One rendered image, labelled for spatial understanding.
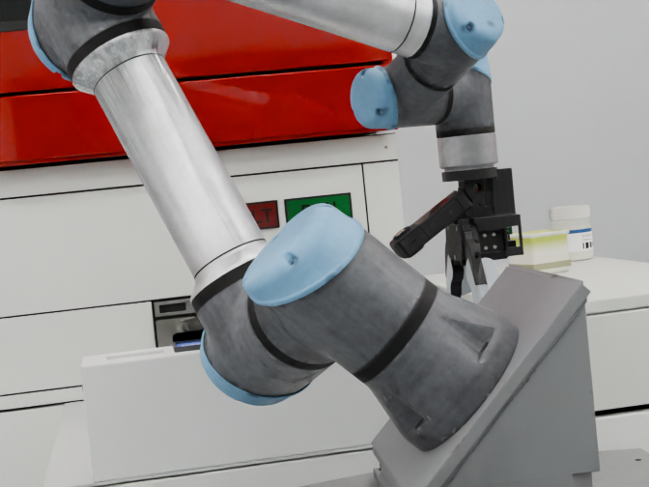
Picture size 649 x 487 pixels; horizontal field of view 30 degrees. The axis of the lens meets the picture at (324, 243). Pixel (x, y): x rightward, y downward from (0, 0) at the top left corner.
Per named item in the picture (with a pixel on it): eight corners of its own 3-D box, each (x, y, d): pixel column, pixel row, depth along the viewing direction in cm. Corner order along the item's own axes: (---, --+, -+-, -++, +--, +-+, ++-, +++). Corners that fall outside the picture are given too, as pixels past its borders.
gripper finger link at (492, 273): (532, 313, 147) (512, 249, 152) (486, 319, 146) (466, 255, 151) (526, 326, 150) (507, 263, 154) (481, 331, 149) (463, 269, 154)
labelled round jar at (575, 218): (548, 261, 217) (543, 208, 217) (584, 256, 218) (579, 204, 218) (562, 263, 210) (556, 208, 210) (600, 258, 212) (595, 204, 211)
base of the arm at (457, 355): (530, 348, 108) (444, 280, 107) (422, 473, 110) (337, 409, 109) (506, 308, 123) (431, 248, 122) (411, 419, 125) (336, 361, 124)
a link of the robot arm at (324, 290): (393, 346, 107) (273, 251, 106) (324, 397, 118) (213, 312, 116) (443, 255, 115) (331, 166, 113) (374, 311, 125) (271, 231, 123)
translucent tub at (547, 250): (508, 275, 198) (504, 234, 197) (546, 270, 201) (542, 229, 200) (534, 276, 191) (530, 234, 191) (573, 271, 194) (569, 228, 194)
